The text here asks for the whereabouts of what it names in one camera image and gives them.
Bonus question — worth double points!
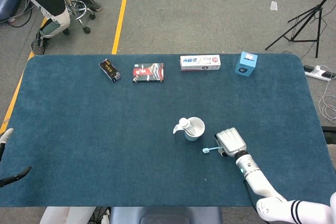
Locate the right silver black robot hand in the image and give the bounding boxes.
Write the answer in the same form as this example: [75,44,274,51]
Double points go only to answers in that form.
[214,127,247,158]

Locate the white cup with handle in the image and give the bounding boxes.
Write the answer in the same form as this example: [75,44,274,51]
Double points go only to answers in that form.
[172,116,206,142]

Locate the yellow floor tape strip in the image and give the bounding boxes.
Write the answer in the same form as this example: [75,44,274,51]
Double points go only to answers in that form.
[0,16,49,141]
[111,0,128,55]

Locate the light blue speaker box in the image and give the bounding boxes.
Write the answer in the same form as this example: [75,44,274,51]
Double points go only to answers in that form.
[235,51,258,77]

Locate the white power strip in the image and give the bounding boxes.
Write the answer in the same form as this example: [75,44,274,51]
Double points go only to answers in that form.
[303,65,336,82]

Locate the red black flat box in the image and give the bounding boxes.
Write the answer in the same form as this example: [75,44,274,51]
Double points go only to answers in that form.
[132,62,165,83]

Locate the white toothpaste carton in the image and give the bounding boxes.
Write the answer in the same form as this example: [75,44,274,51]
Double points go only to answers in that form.
[180,55,221,72]

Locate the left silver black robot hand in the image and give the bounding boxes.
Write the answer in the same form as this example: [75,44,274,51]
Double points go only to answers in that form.
[0,127,32,188]

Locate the black tripod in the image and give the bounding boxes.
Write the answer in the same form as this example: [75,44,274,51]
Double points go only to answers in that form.
[265,0,336,59]

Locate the black equipment block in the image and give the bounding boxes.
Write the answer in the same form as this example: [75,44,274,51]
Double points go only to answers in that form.
[321,126,336,145]

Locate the white toothpaste tube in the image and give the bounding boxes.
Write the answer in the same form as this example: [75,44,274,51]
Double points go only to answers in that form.
[178,118,200,136]

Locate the black swivel stool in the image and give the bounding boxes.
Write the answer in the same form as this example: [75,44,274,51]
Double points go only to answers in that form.
[61,0,97,35]

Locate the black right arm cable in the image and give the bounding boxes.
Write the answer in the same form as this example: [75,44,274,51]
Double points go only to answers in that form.
[244,179,259,213]

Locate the white coiled cable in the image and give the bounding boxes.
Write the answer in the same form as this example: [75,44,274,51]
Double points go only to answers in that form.
[318,79,336,124]

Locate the blue carpet table mat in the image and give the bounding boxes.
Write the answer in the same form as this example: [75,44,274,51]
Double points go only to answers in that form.
[0,53,336,208]

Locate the light blue toothbrush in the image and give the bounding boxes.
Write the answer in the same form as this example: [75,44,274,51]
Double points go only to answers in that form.
[202,145,223,154]

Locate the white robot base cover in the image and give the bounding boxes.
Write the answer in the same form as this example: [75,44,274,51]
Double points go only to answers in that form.
[39,206,97,224]

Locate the small black carton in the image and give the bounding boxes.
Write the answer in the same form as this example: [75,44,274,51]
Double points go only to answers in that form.
[99,59,122,83]

